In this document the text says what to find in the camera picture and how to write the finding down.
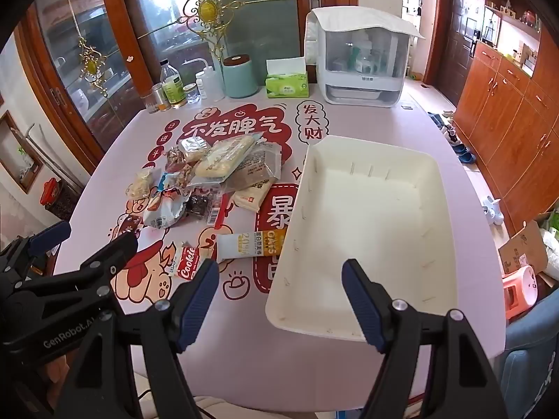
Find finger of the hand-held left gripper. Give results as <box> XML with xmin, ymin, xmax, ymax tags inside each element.
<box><xmin>0</xmin><ymin>221</ymin><xmax>72</xmax><ymax>280</ymax></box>
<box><xmin>9</xmin><ymin>231</ymin><xmax>139</xmax><ymax>315</ymax></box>

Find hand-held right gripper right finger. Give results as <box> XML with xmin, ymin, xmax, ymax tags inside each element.
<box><xmin>341</xmin><ymin>258</ymin><xmax>509</xmax><ymax>419</ymax></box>

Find blue upholstered chair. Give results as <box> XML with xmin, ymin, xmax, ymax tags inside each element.
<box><xmin>498</xmin><ymin>290</ymin><xmax>559</xmax><ymax>419</ymax></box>

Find clear bottle teal label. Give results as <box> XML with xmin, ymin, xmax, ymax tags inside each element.
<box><xmin>354</xmin><ymin>44</ymin><xmax>373</xmax><ymax>73</ymax></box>

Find grey brown snack packet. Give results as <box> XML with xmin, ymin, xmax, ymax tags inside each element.
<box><xmin>223</xmin><ymin>142</ymin><xmax>282</xmax><ymax>193</ymax></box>

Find blue white snack packet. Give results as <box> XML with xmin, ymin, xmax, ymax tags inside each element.
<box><xmin>142</xmin><ymin>185</ymin><xmax>188</xmax><ymax>230</ymax></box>

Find green tissue box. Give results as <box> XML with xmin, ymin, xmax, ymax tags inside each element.
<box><xmin>265</xmin><ymin>58</ymin><xmax>309</xmax><ymax>99</ymax></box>

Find white yellow oat bar packet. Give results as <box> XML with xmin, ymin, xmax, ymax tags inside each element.
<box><xmin>216</xmin><ymin>228</ymin><xmax>289</xmax><ymax>263</ymax></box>

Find dark brown snack packet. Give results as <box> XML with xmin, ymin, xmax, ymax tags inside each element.
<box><xmin>183</xmin><ymin>192</ymin><xmax>215</xmax><ymax>221</ymax></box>

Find clear nut snack packet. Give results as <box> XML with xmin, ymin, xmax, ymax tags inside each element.
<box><xmin>165</xmin><ymin>146</ymin><xmax>195</xmax><ymax>179</ymax></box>

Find white plastic bag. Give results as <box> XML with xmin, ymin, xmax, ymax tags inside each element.
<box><xmin>540</xmin><ymin>229</ymin><xmax>559</xmax><ymax>281</ymax></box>

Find white plastic tray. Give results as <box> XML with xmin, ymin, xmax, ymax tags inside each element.
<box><xmin>265</xmin><ymin>135</ymin><xmax>459</xmax><ymax>342</ymax></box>

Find cardboard box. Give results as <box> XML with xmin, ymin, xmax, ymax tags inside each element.
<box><xmin>499</xmin><ymin>220</ymin><xmax>551</xmax><ymax>275</ymax></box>

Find dark entry door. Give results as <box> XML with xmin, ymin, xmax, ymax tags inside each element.
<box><xmin>437</xmin><ymin>0</ymin><xmax>485</xmax><ymax>105</ymax></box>

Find white squeeze bottle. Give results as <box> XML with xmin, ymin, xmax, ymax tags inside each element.
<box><xmin>186</xmin><ymin>59</ymin><xmax>225</xmax><ymax>101</ymax></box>

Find wooden picture frame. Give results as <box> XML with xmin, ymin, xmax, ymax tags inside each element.
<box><xmin>0</xmin><ymin>111</ymin><xmax>44</xmax><ymax>193</ymax></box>

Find teal canister brown lid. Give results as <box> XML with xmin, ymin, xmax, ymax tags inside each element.
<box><xmin>223</xmin><ymin>54</ymin><xmax>259</xmax><ymax>99</ymax></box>

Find red cookie packet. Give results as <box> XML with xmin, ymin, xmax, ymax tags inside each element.
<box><xmin>168</xmin><ymin>242</ymin><xmax>215</xmax><ymax>281</ymax></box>

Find beige snack packet red square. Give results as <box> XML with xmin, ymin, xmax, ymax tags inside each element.
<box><xmin>231</xmin><ymin>180</ymin><xmax>274</xmax><ymax>212</ymax></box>

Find white cover cloth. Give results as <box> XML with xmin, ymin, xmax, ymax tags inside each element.
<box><xmin>306</xmin><ymin>7</ymin><xmax>425</xmax><ymax>41</ymax></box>

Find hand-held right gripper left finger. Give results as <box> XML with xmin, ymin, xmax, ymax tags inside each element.
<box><xmin>52</xmin><ymin>258</ymin><xmax>220</xmax><ymax>419</ymax></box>

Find plastic bottle green label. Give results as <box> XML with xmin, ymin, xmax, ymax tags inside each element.
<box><xmin>159</xmin><ymin>60</ymin><xmax>188</xmax><ymax>110</ymax></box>

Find orange wooden cabinet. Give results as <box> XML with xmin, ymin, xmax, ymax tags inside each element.
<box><xmin>454</xmin><ymin>0</ymin><xmax>559</xmax><ymax>236</ymax></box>

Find clear pale bread packet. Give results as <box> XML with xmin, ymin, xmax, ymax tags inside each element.
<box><xmin>192</xmin><ymin>135</ymin><xmax>256</xmax><ymax>179</ymax></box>

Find stack of small boxes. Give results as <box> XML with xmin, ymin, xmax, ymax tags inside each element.
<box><xmin>507</xmin><ymin>41</ymin><xmax>540</xmax><ymax>75</ymax></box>

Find silver foil snack packet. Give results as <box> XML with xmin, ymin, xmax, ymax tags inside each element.
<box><xmin>180</xmin><ymin>136</ymin><xmax>209</xmax><ymax>162</ymax></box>

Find glass jar yellow contents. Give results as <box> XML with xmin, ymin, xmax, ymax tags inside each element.
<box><xmin>146</xmin><ymin>84</ymin><xmax>169</xmax><ymax>114</ymax></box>

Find white bottle storage cabinet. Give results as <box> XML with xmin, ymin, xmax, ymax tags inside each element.
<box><xmin>304</xmin><ymin>7</ymin><xmax>425</xmax><ymax>105</ymax></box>

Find red bag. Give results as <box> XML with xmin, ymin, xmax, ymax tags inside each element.
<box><xmin>40</xmin><ymin>177</ymin><xmax>62</xmax><ymax>206</ymax></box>

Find pink plastic stool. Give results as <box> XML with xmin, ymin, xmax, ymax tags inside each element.
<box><xmin>501</xmin><ymin>265</ymin><xmax>537</xmax><ymax>319</ymax></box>

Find row of small ornaments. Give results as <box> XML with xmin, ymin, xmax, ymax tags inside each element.
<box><xmin>487</xmin><ymin>0</ymin><xmax>542</xmax><ymax>31</ymax></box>

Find wood framed glass door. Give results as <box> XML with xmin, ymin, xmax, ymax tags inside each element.
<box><xmin>15</xmin><ymin>0</ymin><xmax>149</xmax><ymax>162</ymax></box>
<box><xmin>118</xmin><ymin>0</ymin><xmax>359</xmax><ymax>110</ymax></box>

